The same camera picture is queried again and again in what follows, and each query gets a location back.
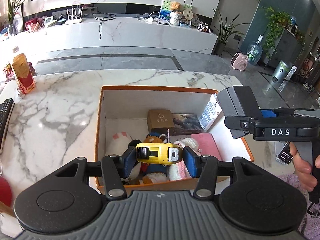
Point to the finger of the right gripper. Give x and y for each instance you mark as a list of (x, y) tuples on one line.
[(268, 113)]

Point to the gold brown gift box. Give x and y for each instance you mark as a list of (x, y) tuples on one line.
[(160, 121)]

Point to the white marble tv cabinet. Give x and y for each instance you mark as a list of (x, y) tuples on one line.
[(120, 32)]

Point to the purple fluffy blanket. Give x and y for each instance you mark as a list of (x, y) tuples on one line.
[(309, 226)]

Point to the leafy climbing plant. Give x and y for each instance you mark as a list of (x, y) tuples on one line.
[(278, 22)]

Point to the red gold tea box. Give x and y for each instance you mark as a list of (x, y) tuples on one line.
[(23, 74)]

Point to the black remote control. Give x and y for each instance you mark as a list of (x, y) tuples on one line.
[(5, 114)]

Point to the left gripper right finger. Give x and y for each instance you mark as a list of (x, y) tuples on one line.
[(203, 167)]

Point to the red cup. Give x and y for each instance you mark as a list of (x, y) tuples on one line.
[(5, 192)]

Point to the pink lotion tube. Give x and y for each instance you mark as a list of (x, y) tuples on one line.
[(211, 111)]

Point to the yellow tape measure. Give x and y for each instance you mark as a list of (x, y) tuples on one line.
[(159, 154)]

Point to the pink space heater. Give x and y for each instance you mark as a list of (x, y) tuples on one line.
[(239, 62)]

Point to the metal trash bin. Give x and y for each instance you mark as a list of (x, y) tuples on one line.
[(281, 71)]

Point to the pink tissue pack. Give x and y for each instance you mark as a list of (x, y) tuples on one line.
[(206, 145)]

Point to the white wifi router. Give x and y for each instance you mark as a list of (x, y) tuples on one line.
[(75, 16)]

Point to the person right hand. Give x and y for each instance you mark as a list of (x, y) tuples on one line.
[(303, 170)]

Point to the blue water jug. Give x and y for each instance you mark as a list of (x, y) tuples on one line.
[(254, 51)]

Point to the white crochet bunny doll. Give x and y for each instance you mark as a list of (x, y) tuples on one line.
[(179, 171)]

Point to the potted green plant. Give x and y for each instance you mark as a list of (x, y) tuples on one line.
[(225, 30)]

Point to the teddy bear in pot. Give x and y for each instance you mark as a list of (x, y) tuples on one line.
[(175, 13)]

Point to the white black plush toy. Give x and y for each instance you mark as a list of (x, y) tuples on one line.
[(117, 145)]

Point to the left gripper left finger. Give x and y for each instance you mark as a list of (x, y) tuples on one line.
[(114, 168)]

